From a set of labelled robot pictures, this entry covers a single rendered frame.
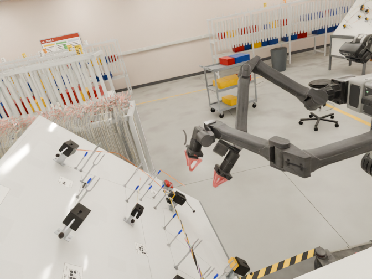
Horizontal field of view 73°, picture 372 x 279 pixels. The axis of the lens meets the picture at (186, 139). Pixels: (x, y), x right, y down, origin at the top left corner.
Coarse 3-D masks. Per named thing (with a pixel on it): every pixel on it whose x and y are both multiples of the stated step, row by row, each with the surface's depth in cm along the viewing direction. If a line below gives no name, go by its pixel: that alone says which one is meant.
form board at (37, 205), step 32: (32, 128) 104; (64, 128) 123; (0, 160) 77; (32, 160) 87; (96, 160) 117; (32, 192) 74; (64, 192) 84; (96, 192) 96; (128, 192) 112; (160, 192) 134; (0, 224) 59; (32, 224) 65; (64, 224) 72; (96, 224) 81; (128, 224) 92; (160, 224) 106; (192, 224) 126; (0, 256) 53; (32, 256) 58; (64, 256) 63; (96, 256) 70; (128, 256) 78; (160, 256) 88; (192, 256) 102; (224, 256) 120
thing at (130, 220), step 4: (136, 204) 92; (136, 208) 90; (140, 208) 92; (132, 212) 90; (136, 212) 90; (140, 212) 90; (132, 216) 92; (136, 216) 90; (124, 220) 92; (128, 220) 92; (132, 220) 86; (132, 224) 93
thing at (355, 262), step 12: (360, 252) 9; (336, 264) 8; (348, 264) 8; (360, 264) 8; (300, 276) 8; (312, 276) 8; (324, 276) 8; (336, 276) 8; (348, 276) 8; (360, 276) 8
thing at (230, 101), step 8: (224, 56) 499; (232, 56) 482; (240, 56) 469; (248, 56) 474; (216, 64) 506; (224, 64) 485; (232, 64) 474; (240, 64) 469; (216, 80) 500; (224, 80) 488; (232, 80) 485; (208, 88) 510; (216, 88) 472; (224, 88) 477; (232, 88) 482; (208, 96) 524; (224, 96) 525; (232, 96) 515; (256, 96) 506; (216, 104) 531; (224, 104) 522; (232, 104) 502
